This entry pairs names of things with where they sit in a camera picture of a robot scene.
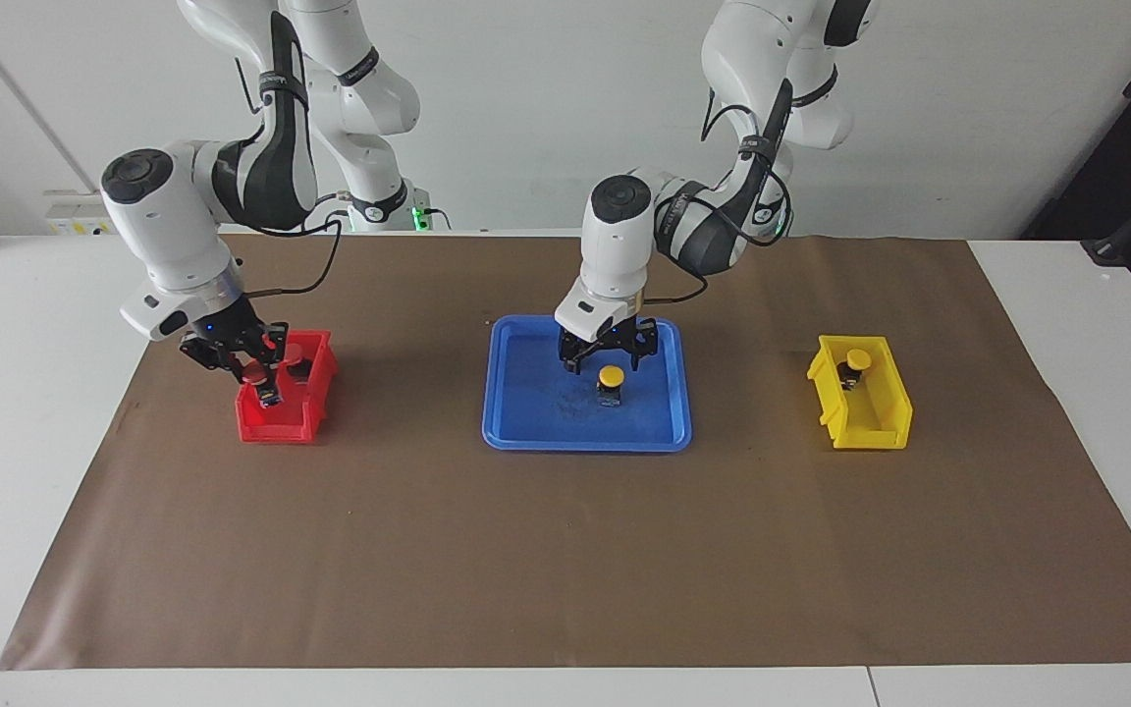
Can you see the red plastic bin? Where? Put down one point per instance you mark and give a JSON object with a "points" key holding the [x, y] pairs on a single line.
{"points": [[276, 430]]}

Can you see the brown paper table mat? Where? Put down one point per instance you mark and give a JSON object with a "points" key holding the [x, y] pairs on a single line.
{"points": [[565, 550]]}

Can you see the white wall socket box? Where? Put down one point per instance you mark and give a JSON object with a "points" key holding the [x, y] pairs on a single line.
{"points": [[70, 211]]}

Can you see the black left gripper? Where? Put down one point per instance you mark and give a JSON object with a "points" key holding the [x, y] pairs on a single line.
{"points": [[610, 339]]}

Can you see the yellow plastic bin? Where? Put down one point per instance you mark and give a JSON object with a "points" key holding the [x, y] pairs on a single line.
{"points": [[870, 437]]}

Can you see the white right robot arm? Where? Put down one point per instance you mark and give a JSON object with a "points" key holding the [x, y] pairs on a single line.
{"points": [[163, 226]]}

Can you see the yellow push button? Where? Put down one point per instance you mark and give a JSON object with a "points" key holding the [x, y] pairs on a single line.
{"points": [[611, 376], [857, 357]]}

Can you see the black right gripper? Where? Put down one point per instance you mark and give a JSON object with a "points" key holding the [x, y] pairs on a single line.
{"points": [[227, 334]]}

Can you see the blue plastic tray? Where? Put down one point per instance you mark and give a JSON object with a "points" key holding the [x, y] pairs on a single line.
{"points": [[644, 427]]}

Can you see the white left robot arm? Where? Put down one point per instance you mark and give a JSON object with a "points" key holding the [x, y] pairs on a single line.
{"points": [[615, 245]]}

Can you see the red push button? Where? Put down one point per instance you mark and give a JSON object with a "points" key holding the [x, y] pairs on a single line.
{"points": [[296, 355], [255, 375]]}

